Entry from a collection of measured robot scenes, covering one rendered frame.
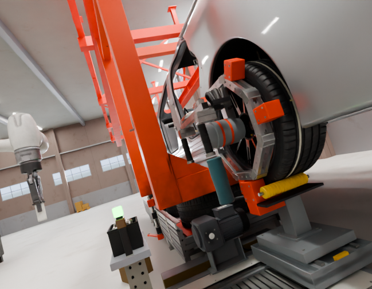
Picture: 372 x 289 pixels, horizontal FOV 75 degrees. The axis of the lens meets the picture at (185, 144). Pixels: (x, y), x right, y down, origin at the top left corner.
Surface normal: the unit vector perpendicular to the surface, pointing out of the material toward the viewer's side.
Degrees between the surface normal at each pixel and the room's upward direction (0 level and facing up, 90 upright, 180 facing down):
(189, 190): 90
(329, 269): 90
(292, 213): 90
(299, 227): 90
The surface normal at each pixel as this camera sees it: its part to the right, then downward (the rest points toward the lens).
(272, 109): 0.24, -0.17
